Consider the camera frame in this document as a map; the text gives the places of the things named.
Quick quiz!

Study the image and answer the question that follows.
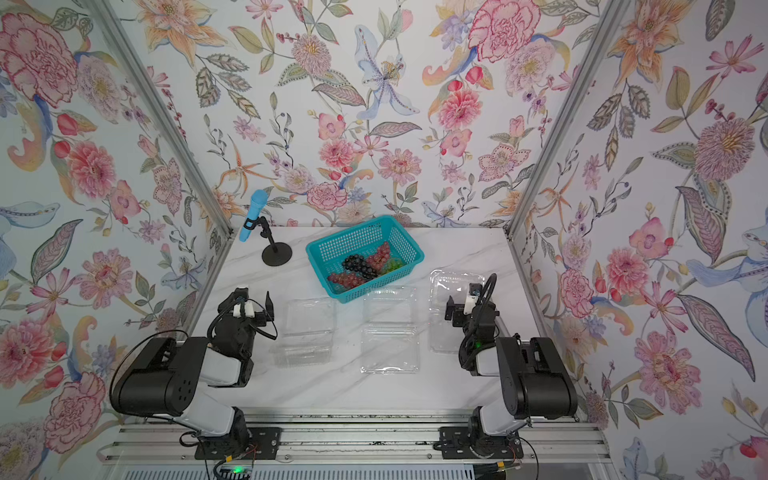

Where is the clear clamshell container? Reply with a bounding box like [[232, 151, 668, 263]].
[[360, 286, 421, 375], [270, 298, 337, 368], [428, 269, 486, 354]]

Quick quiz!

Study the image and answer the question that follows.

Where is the black grape bunch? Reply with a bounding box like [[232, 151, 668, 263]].
[[342, 254, 379, 280]]

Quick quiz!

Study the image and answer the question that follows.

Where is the teal plastic mesh basket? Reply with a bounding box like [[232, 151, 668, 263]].
[[306, 216, 425, 303]]

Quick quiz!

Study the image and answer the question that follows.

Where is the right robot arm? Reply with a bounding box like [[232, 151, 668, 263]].
[[434, 274, 578, 460]]

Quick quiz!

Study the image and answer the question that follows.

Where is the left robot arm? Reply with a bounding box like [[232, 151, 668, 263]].
[[110, 287, 280, 462]]

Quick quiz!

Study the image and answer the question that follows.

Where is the black microphone stand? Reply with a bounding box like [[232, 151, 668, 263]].
[[238, 216, 293, 267]]

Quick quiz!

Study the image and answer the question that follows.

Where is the green grape bunch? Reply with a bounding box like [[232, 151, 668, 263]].
[[379, 258, 405, 275]]

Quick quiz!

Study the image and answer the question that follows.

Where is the red grape bunch back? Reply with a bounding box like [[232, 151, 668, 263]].
[[366, 242, 391, 272]]

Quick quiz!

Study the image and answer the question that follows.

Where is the red grape bunch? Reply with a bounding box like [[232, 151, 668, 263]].
[[327, 272, 367, 291], [366, 242, 391, 272]]

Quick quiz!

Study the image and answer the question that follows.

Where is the red grape bunch front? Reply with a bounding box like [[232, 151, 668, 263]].
[[327, 272, 367, 291]]

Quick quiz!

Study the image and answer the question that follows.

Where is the blue microphone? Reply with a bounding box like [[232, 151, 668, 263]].
[[238, 190, 269, 242]]

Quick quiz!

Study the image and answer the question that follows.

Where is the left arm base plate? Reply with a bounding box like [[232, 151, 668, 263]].
[[194, 427, 283, 460]]

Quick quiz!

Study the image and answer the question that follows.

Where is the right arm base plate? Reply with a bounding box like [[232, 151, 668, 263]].
[[432, 426, 524, 461]]

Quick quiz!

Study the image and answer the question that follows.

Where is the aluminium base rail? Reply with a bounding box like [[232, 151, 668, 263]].
[[97, 408, 611, 465]]

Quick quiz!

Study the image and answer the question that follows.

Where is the left aluminium frame post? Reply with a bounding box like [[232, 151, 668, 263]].
[[83, 0, 234, 238]]

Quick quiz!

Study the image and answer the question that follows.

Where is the aluminium frame post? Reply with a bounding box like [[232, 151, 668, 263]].
[[83, 0, 234, 238], [505, 0, 631, 238]]

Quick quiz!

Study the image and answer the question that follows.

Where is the right aluminium frame post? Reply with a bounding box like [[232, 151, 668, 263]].
[[505, 0, 631, 238]]

